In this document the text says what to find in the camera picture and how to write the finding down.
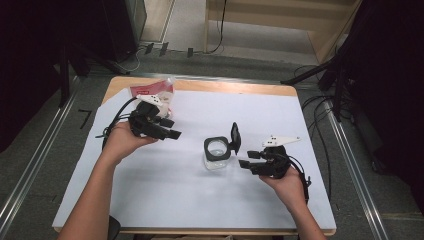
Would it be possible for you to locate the black tripod stand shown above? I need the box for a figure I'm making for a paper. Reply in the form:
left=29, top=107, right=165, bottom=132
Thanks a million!
left=280, top=49, right=354, bottom=123

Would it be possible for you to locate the wooden table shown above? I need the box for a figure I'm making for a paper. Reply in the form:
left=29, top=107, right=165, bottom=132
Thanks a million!
left=53, top=75, right=338, bottom=237

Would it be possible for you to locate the person's left hand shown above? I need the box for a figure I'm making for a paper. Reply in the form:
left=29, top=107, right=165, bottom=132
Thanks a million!
left=99, top=120, right=159, bottom=168

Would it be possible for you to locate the black hanging cable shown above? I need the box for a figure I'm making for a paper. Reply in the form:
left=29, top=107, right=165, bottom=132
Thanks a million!
left=204, top=0, right=228, bottom=55

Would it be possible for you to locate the black floor cable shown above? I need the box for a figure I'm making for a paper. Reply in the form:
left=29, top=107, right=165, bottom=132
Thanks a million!
left=301, top=94, right=334, bottom=201

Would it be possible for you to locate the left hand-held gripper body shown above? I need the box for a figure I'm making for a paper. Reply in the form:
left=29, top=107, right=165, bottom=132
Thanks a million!
left=128, top=94, right=164, bottom=138

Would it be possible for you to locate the person's right hand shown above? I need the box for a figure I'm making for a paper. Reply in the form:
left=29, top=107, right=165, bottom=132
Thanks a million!
left=259, top=166, right=309, bottom=214

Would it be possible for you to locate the black metal stand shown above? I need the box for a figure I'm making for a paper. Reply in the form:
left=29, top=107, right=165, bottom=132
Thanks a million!
left=58, top=41, right=131, bottom=108

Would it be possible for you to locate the hand-held gripper cable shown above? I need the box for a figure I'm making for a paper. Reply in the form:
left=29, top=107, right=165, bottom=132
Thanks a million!
left=95, top=96, right=139, bottom=151
left=288, top=155, right=313, bottom=204

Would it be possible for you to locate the dark curtain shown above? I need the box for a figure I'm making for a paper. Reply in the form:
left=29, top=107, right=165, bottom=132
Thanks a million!
left=336, top=0, right=424, bottom=214
left=0, top=0, right=104, bottom=154

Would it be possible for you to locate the white table sheet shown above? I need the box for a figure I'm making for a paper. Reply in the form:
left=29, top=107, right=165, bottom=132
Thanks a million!
left=52, top=87, right=337, bottom=231

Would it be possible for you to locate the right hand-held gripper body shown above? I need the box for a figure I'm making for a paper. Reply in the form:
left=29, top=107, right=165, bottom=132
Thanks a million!
left=249, top=135, right=301, bottom=179

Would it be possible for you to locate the metal floor rail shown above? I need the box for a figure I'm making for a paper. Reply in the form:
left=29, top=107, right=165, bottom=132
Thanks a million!
left=0, top=76, right=81, bottom=231
left=321, top=98, right=391, bottom=240
left=88, top=69, right=284, bottom=85

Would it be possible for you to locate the black cabinet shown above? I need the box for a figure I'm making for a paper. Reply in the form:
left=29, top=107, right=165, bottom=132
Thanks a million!
left=71, top=0, right=148, bottom=64

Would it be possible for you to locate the red and white pouch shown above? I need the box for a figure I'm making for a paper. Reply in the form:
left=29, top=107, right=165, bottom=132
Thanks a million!
left=129, top=77, right=176, bottom=119

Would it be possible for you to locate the black chair armrest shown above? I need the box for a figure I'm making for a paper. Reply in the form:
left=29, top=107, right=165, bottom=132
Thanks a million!
left=108, top=215, right=122, bottom=240

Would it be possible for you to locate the light wooden shelf unit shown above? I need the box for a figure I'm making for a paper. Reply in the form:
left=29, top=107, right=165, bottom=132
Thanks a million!
left=203, top=0, right=363, bottom=64

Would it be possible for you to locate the left hand-held gripper cable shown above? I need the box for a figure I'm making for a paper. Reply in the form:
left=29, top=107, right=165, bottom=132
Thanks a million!
left=95, top=96, right=139, bottom=151

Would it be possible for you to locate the right hand-held gripper cable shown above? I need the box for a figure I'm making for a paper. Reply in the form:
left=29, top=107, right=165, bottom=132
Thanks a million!
left=288, top=155, right=313, bottom=204

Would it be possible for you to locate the white floor cable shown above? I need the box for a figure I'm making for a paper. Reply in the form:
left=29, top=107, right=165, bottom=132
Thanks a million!
left=114, top=46, right=144, bottom=75

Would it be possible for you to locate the clear jar with black lid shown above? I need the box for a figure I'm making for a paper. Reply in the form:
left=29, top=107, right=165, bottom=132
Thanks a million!
left=203, top=121, right=242, bottom=171

